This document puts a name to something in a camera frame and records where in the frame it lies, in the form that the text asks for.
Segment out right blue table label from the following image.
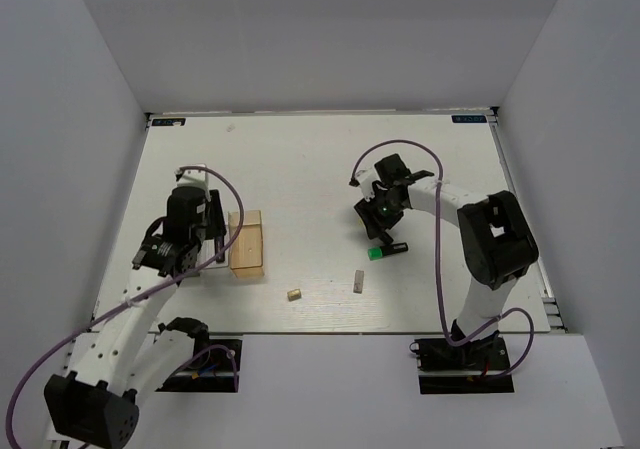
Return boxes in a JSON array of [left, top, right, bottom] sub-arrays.
[[451, 114, 487, 124]]

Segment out left blue table label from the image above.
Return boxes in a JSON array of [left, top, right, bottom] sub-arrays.
[[151, 118, 186, 127]]

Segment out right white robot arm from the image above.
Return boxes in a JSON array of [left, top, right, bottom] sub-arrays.
[[349, 154, 539, 368]]

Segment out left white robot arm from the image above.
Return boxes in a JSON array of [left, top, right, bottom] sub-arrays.
[[44, 178, 226, 448]]

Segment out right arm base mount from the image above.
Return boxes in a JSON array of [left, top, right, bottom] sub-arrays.
[[409, 336, 515, 395]]

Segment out clear transparent container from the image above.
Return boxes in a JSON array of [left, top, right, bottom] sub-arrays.
[[197, 232, 230, 271]]

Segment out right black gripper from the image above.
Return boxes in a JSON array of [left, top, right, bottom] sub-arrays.
[[355, 186, 406, 240]]

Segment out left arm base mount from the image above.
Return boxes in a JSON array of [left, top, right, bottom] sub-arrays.
[[157, 338, 243, 394]]

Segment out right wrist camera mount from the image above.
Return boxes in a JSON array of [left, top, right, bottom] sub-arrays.
[[349, 168, 380, 201]]

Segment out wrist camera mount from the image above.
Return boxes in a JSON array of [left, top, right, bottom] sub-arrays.
[[349, 168, 380, 201], [175, 164, 209, 193]]

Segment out green capped highlighter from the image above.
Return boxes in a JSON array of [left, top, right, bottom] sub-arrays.
[[367, 242, 409, 261]]

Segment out blue table label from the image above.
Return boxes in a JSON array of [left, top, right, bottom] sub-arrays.
[[151, 118, 186, 127], [451, 114, 487, 124]]

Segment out grey white eraser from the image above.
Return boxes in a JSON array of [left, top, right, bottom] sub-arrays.
[[353, 270, 364, 294]]

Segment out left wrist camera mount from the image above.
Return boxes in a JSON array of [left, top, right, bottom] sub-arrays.
[[175, 164, 209, 193]]

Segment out yellow capped highlighter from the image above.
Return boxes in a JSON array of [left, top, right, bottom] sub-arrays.
[[370, 234, 385, 246]]

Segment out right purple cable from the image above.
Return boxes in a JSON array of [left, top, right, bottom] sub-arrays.
[[348, 139, 535, 383]]

